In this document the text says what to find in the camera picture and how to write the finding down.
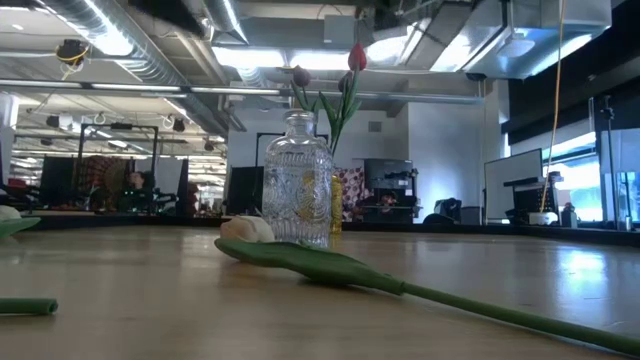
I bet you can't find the cream artificial tulip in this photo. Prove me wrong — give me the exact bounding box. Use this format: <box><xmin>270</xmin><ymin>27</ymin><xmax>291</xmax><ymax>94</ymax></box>
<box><xmin>213</xmin><ymin>214</ymin><xmax>640</xmax><ymax>357</ymax></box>
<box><xmin>0</xmin><ymin>204</ymin><xmax>43</xmax><ymax>240</ymax></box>

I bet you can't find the white round object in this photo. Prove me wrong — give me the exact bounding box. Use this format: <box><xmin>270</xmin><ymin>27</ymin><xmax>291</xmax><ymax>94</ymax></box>
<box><xmin>528</xmin><ymin>211</ymin><xmax>559</xmax><ymax>227</ymax></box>

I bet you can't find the clear cut-glass vase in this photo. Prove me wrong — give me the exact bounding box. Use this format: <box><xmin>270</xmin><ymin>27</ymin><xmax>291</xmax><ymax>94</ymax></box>
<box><xmin>262</xmin><ymin>108</ymin><xmax>335</xmax><ymax>249</ymax></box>

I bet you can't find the red artificial tulip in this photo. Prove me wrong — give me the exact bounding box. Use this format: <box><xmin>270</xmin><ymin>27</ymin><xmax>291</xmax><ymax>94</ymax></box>
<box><xmin>318</xmin><ymin>40</ymin><xmax>369</xmax><ymax>157</ymax></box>

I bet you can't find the red patterned tapestry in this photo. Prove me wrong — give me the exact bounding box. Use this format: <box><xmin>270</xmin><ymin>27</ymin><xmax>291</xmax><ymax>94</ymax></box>
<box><xmin>82</xmin><ymin>155</ymin><xmax>132</xmax><ymax>202</ymax></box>

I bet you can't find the black and yellow cable reel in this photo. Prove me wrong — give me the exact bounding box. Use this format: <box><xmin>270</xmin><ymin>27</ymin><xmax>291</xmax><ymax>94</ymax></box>
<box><xmin>54</xmin><ymin>38</ymin><xmax>91</xmax><ymax>67</ymax></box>

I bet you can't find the yellow hanging cable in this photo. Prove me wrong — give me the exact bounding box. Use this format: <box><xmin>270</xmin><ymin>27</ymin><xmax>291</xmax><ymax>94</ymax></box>
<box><xmin>538</xmin><ymin>0</ymin><xmax>567</xmax><ymax>214</ymax></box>

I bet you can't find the yellow artificial tulip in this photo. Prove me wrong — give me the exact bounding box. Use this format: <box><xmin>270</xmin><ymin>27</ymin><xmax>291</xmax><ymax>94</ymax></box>
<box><xmin>0</xmin><ymin>297</ymin><xmax>60</xmax><ymax>317</ymax></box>

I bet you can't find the silver ventilation duct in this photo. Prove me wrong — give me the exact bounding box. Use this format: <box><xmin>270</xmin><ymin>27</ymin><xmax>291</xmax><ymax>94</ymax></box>
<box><xmin>42</xmin><ymin>0</ymin><xmax>234</xmax><ymax>137</ymax></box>

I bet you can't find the whiteboard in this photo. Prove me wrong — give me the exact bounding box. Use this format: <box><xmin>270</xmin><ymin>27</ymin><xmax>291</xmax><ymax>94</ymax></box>
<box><xmin>483</xmin><ymin>148</ymin><xmax>545</xmax><ymax>221</ymax></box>

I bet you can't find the dark purple artificial tulip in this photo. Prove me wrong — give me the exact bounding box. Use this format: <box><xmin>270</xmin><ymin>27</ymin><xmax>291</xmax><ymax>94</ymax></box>
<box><xmin>337</xmin><ymin>70</ymin><xmax>355</xmax><ymax>102</ymax></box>
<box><xmin>291</xmin><ymin>64</ymin><xmax>321</xmax><ymax>114</ymax></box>

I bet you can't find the yellow glass vase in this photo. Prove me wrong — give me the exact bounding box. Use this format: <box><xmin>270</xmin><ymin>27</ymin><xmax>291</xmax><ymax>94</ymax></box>
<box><xmin>299</xmin><ymin>169</ymin><xmax>345</xmax><ymax>237</ymax></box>

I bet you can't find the black monitor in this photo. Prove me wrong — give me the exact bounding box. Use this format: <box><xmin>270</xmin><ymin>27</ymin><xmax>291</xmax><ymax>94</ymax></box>
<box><xmin>227</xmin><ymin>165</ymin><xmax>265</xmax><ymax>217</ymax></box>

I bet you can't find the black tripod stand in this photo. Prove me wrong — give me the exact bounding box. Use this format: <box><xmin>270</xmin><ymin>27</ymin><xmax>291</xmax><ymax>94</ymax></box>
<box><xmin>598</xmin><ymin>93</ymin><xmax>622</xmax><ymax>232</ymax></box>

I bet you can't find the black equipment rack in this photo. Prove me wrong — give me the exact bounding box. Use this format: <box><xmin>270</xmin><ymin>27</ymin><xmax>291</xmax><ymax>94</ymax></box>
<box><xmin>362</xmin><ymin>158</ymin><xmax>422</xmax><ymax>224</ymax></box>

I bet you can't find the red and white patterned cloth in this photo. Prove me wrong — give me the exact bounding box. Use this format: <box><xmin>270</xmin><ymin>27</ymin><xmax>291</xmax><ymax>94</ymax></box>
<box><xmin>334</xmin><ymin>167</ymin><xmax>370</xmax><ymax>222</ymax></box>

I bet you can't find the black metal rig frame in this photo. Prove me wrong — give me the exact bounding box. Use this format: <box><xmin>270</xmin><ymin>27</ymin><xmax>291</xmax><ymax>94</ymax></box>
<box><xmin>76</xmin><ymin>122</ymin><xmax>160</xmax><ymax>202</ymax></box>

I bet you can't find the black office chair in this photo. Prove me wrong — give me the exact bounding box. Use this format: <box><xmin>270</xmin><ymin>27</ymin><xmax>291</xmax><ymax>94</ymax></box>
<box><xmin>423</xmin><ymin>197</ymin><xmax>464</xmax><ymax>225</ymax></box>

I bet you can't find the person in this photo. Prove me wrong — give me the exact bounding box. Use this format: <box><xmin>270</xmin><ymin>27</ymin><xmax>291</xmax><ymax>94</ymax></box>
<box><xmin>119</xmin><ymin>170</ymin><xmax>152</xmax><ymax>211</ymax></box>

